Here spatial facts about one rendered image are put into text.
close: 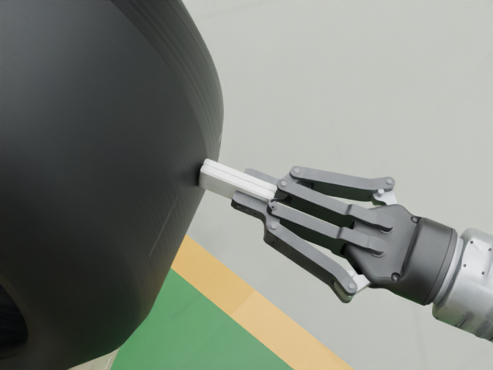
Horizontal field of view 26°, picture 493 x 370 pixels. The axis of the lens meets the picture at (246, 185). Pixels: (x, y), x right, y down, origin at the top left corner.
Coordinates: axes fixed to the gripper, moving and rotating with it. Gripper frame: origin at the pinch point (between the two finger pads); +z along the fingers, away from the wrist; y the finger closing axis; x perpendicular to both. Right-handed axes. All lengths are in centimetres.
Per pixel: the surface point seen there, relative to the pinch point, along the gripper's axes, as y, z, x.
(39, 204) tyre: 14.9, 11.9, -13.0
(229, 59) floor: -100, 23, 123
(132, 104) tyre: 3.7, 9.3, -12.6
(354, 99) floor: -99, -8, 119
